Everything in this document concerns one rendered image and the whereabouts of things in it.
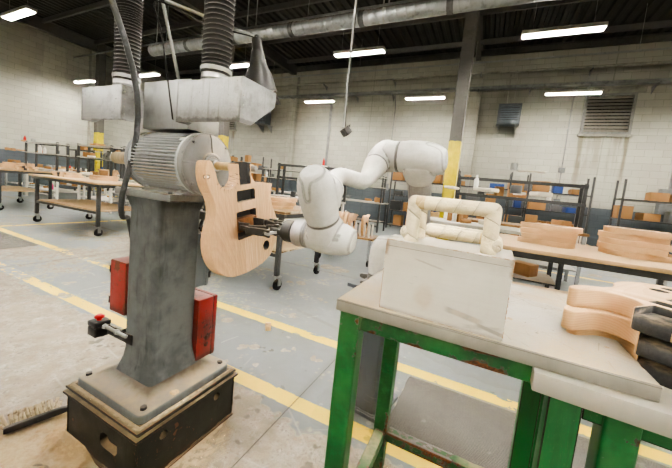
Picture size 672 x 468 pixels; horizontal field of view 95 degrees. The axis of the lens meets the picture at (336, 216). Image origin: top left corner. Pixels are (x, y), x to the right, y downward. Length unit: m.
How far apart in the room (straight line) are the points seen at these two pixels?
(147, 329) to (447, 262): 1.28
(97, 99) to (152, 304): 0.91
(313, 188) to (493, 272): 0.46
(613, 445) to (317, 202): 0.77
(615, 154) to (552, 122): 1.93
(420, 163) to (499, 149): 10.80
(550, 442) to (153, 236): 1.39
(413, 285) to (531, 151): 11.45
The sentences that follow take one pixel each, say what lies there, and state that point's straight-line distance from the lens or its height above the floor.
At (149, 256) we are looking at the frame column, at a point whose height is 0.85.
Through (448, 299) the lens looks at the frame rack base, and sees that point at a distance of 0.75.
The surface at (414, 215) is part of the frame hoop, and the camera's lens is 0.74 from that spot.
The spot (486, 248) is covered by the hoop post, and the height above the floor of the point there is 1.11.
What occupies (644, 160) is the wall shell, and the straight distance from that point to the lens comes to 12.66.
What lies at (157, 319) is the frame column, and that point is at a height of 0.59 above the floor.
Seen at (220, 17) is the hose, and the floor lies 1.75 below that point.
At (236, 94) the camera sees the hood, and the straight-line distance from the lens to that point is 1.09.
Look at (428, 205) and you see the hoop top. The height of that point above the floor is 1.19.
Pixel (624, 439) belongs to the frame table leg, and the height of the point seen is 0.81.
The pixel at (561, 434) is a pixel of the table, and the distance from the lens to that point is 0.86.
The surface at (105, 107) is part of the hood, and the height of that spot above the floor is 1.45.
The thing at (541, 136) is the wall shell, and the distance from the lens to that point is 12.21.
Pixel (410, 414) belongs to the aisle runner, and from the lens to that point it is 2.08.
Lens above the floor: 1.21
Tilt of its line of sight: 5 degrees down
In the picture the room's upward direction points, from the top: 6 degrees clockwise
